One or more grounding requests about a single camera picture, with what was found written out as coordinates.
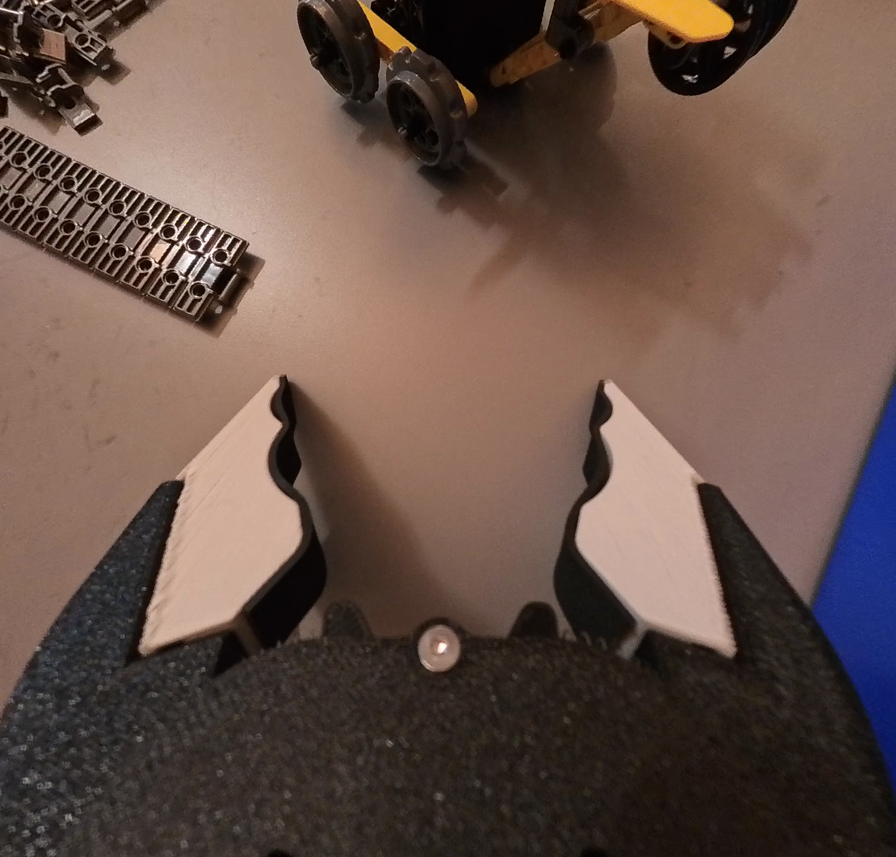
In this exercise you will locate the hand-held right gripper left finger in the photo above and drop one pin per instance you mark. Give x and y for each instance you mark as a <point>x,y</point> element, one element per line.
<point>224,542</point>

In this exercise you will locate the assembled grey track strip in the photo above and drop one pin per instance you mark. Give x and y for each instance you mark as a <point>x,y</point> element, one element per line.
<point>105,220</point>

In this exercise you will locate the yellow black brick vehicle model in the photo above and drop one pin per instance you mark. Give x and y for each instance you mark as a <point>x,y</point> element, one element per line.
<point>455,10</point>

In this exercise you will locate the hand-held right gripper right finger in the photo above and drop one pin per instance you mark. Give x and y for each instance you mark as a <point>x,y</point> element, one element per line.
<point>651,542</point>

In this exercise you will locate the pile of grey track links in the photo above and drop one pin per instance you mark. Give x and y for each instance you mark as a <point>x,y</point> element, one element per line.
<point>42,38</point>

